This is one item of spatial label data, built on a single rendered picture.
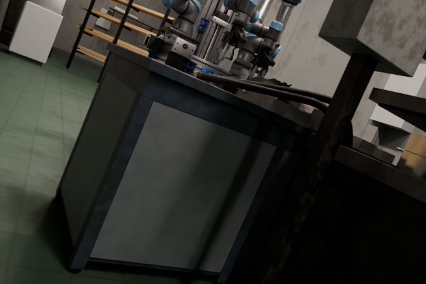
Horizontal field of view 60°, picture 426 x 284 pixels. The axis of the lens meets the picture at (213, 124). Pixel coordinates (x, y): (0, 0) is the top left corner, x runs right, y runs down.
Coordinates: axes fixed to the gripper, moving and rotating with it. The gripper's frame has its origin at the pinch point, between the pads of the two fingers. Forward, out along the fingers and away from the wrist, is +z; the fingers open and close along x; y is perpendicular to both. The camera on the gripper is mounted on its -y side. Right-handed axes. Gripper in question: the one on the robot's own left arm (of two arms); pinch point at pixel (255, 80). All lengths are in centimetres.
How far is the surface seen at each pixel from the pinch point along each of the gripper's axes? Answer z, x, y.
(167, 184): 55, 56, -58
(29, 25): 31, 101, 531
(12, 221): 94, 97, -27
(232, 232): 68, 18, -58
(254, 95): 9.8, 19.0, -32.8
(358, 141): 8, -67, -29
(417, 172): 13, -35, -88
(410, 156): 8, -35, -82
